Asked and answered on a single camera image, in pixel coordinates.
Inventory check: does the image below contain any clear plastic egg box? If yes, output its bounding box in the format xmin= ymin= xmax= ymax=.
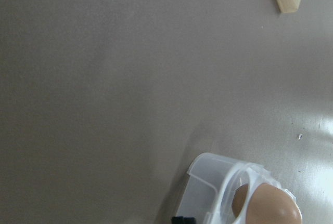
xmin=175 ymin=153 xmax=296 ymax=223

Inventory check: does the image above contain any brown egg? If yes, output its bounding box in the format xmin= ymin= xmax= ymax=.
xmin=246 ymin=183 xmax=303 ymax=224

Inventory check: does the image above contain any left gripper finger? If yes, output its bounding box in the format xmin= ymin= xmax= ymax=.
xmin=171 ymin=216 xmax=196 ymax=224

